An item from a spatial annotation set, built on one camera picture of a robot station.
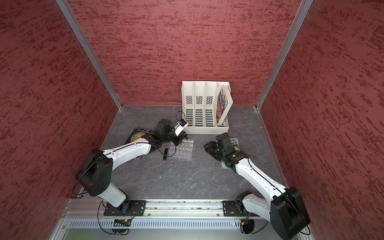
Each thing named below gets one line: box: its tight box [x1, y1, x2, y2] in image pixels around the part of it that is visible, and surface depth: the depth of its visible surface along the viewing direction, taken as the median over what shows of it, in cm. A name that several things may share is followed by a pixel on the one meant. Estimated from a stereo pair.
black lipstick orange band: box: [163, 148, 168, 162], surface depth 94 cm
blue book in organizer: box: [216, 85, 229, 124], surface depth 102 cm
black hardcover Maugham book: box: [124, 127, 154, 145], surface depth 102 cm
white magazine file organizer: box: [181, 81, 231, 135], surface depth 106 cm
